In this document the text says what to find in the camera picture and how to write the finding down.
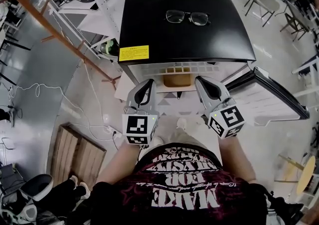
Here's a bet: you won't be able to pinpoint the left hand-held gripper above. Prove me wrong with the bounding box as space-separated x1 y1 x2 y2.
121 79 160 146

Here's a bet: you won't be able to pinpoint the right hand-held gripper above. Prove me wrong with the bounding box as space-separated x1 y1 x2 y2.
195 76 246 140

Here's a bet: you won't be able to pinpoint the black mini fridge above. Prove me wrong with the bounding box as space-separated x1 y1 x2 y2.
117 0 311 127

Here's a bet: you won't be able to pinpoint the person's right forearm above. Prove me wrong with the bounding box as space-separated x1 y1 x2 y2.
218 135 257 184

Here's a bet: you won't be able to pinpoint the person's left forearm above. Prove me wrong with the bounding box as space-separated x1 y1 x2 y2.
96 141 142 185

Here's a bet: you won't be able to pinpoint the white wire fridge shelf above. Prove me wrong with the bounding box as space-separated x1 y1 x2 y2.
141 61 221 76

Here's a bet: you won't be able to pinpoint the white power strip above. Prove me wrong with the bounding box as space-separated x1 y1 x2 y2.
104 125 123 139

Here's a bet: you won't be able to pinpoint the person's left white shoe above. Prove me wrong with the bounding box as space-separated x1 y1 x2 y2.
152 136 164 148

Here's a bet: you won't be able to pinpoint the yellow warning sticker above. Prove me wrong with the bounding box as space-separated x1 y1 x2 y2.
118 45 150 62

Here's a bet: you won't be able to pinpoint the person's beige shorts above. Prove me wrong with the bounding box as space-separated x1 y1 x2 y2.
149 126 221 162

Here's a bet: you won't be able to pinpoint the green black helmet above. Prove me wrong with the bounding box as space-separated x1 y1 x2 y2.
99 39 120 56

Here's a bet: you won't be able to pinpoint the black rimmed eyeglasses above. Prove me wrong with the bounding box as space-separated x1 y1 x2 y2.
164 9 211 26

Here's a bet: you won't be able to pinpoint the wooden pallet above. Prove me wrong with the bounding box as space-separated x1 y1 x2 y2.
51 123 107 190

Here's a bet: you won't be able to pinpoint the grey chair black legs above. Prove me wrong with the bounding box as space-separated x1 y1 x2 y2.
244 0 281 28

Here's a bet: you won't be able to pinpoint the person's black red printed t-shirt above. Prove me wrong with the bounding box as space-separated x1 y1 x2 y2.
67 144 269 225

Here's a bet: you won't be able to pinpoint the black tablet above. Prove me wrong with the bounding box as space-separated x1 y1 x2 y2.
89 0 113 10

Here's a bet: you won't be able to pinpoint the white metal shelving rack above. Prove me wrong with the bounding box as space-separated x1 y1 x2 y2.
21 0 125 62

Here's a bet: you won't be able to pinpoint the dark cluttered desk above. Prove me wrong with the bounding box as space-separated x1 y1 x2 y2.
271 0 319 41

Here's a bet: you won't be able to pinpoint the brown wooden coat rack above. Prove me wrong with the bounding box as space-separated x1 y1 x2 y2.
0 0 122 90

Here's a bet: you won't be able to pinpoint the round wooden stool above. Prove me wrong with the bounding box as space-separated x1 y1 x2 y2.
275 154 317 195

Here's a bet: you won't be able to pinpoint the black office chair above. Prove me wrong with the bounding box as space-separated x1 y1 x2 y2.
264 184 305 225

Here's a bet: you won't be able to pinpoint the white grey helmet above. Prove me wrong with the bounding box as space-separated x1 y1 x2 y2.
19 174 54 202

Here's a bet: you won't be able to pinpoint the white desk black legs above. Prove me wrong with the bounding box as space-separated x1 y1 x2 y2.
0 29 32 53

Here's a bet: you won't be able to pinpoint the white frame table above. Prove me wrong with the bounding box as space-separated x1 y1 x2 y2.
291 55 319 110

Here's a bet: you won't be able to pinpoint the white power cable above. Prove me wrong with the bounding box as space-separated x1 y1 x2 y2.
8 19 118 142

